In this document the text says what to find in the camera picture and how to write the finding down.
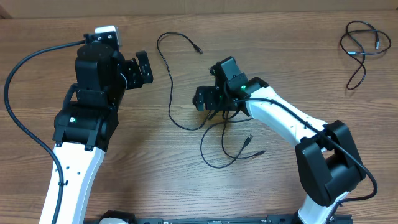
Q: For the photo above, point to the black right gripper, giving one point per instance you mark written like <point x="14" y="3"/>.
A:
<point x="212" y="101"/>

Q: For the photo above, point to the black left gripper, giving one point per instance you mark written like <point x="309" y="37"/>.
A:
<point x="135" y="79"/>

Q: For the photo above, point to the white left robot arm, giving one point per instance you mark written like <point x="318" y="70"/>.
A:
<point x="85" y="124"/>

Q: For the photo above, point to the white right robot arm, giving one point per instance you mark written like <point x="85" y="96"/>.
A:
<point x="328" y="161"/>

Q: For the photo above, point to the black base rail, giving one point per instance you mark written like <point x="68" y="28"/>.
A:
<point x="123" y="217"/>

